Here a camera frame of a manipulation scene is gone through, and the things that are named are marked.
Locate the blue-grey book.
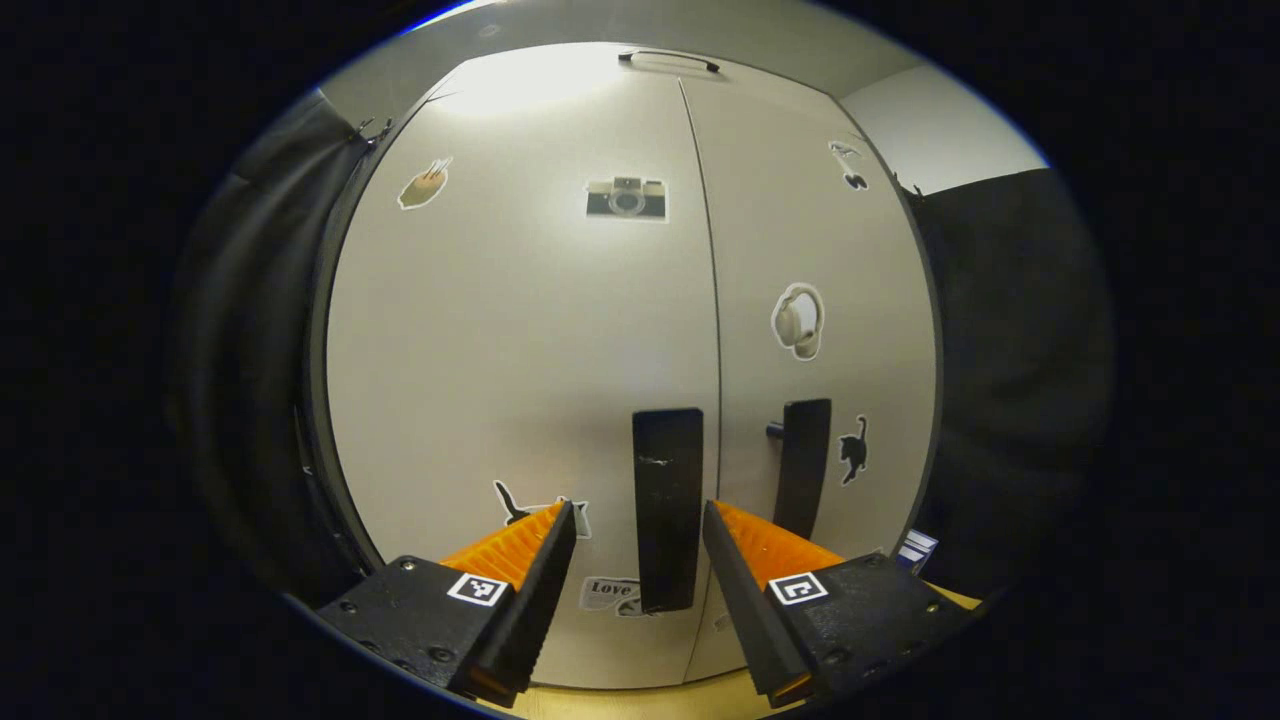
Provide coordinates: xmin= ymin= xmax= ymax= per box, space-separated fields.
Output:
xmin=896 ymin=529 xmax=942 ymax=579

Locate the black backdrop cloth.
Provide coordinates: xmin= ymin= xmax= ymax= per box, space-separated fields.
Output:
xmin=898 ymin=167 xmax=1117 ymax=603
xmin=168 ymin=88 xmax=373 ymax=613

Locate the metal drawer handle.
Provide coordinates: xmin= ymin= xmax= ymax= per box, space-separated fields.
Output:
xmin=617 ymin=49 xmax=722 ymax=75

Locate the black door handle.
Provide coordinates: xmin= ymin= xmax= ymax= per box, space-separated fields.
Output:
xmin=631 ymin=407 xmax=705 ymax=615
xmin=766 ymin=398 xmax=834 ymax=542

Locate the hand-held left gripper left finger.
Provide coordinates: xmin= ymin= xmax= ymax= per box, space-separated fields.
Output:
xmin=313 ymin=499 xmax=579 ymax=710

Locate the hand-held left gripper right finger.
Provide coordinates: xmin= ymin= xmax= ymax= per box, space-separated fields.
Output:
xmin=701 ymin=499 xmax=983 ymax=710

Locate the white and grey cabinet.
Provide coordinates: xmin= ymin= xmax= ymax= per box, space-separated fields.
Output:
xmin=304 ymin=40 xmax=947 ymax=693

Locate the white cabinet drawer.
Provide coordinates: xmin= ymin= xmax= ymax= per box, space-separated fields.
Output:
xmin=430 ymin=40 xmax=837 ymax=102

